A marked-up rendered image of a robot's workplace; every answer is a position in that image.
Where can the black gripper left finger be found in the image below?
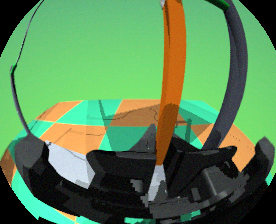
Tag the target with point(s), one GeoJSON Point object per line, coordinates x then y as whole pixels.
{"type": "Point", "coordinates": [138, 162]}

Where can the orange handle with white loop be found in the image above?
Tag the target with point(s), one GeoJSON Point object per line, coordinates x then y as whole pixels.
{"type": "Point", "coordinates": [173, 73]}

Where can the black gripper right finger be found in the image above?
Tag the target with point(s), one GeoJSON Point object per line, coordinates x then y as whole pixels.
{"type": "Point", "coordinates": [183, 161]}

